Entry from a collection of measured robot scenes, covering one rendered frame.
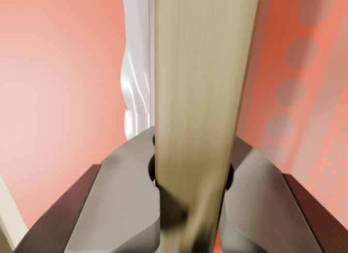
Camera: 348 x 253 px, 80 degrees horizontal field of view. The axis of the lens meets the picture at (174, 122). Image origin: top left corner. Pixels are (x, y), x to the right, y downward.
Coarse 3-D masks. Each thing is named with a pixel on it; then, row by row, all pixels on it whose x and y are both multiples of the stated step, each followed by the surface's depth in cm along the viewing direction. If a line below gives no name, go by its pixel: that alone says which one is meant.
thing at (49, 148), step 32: (0, 128) 19; (32, 128) 19; (64, 128) 19; (96, 128) 19; (0, 160) 21; (32, 160) 21; (64, 160) 20; (96, 160) 20; (32, 192) 23; (64, 192) 22; (32, 224) 25
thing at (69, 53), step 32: (0, 0) 15; (32, 0) 14; (64, 0) 14; (96, 0) 14; (0, 32) 16; (32, 32) 15; (64, 32) 15; (96, 32) 15; (0, 64) 17; (32, 64) 16; (64, 64) 16; (96, 64) 16; (0, 96) 18; (32, 96) 18; (64, 96) 18; (96, 96) 17
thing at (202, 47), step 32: (160, 0) 6; (192, 0) 5; (224, 0) 5; (256, 0) 5; (160, 32) 6; (192, 32) 6; (224, 32) 6; (160, 64) 6; (192, 64) 6; (224, 64) 6; (160, 96) 7; (192, 96) 7; (224, 96) 6; (160, 128) 7; (192, 128) 7; (224, 128) 7; (160, 160) 8; (192, 160) 8; (224, 160) 8; (160, 192) 9; (192, 192) 8; (224, 192) 9; (160, 224) 9; (192, 224) 9
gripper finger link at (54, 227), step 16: (96, 176) 8; (80, 192) 8; (48, 208) 7; (64, 208) 7; (80, 208) 7; (48, 224) 6; (64, 224) 6; (32, 240) 6; (48, 240) 6; (64, 240) 6
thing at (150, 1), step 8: (152, 0) 11; (152, 8) 11; (152, 16) 11; (152, 24) 12; (152, 32) 12; (152, 40) 12; (152, 48) 12; (152, 56) 12; (152, 64) 13; (152, 72) 13; (152, 80) 13; (152, 88) 13; (152, 96) 14; (152, 104) 14; (152, 112) 14; (152, 120) 14
